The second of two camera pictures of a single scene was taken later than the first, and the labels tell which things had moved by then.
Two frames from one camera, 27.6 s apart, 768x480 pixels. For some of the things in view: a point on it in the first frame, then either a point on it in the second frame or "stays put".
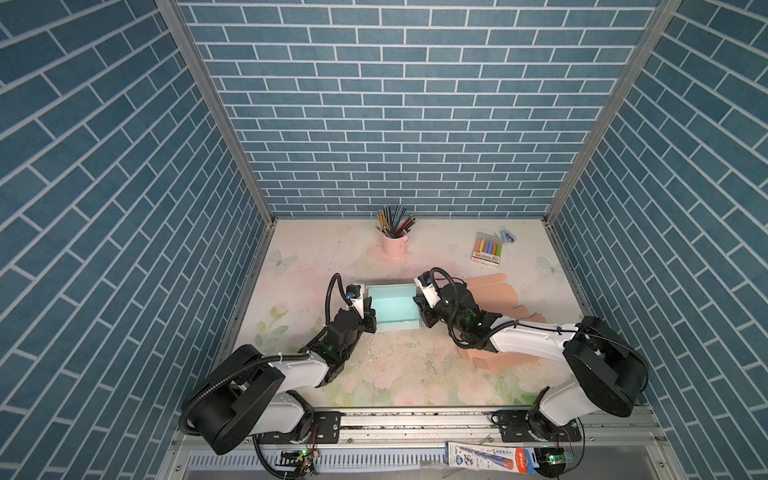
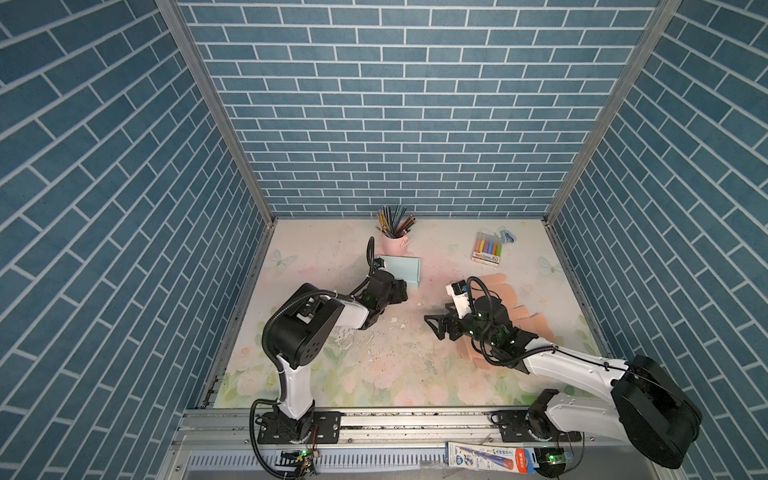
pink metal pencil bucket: [395, 248] stays put
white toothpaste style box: [491, 457] stays put
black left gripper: [369, 318] → [398, 290]
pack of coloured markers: [486, 248] stays put
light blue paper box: [395, 306] → [406, 268]
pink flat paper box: [493, 294] stays put
